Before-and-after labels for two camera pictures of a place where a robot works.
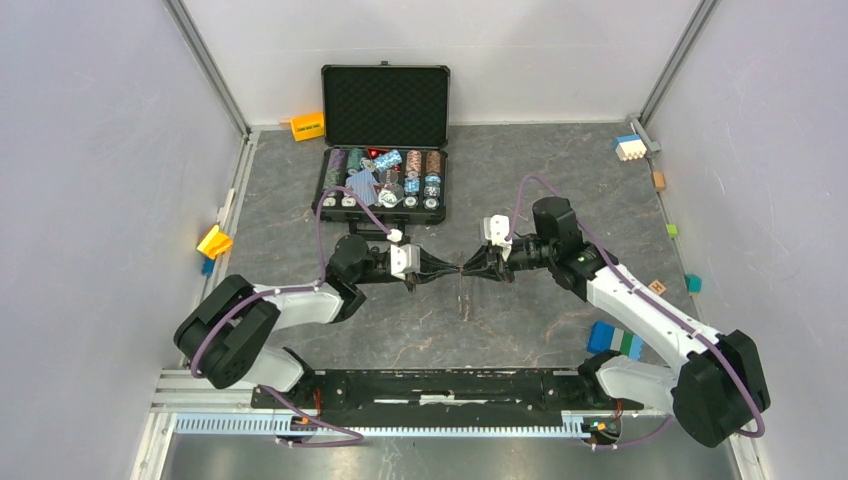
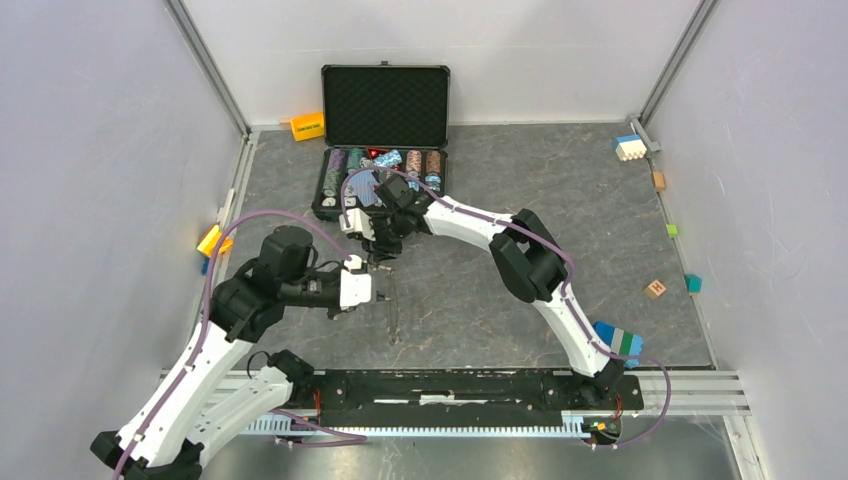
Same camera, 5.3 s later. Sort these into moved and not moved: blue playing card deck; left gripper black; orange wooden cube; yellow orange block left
Moved: left gripper black
Not moved: yellow orange block left; blue playing card deck; orange wooden cube
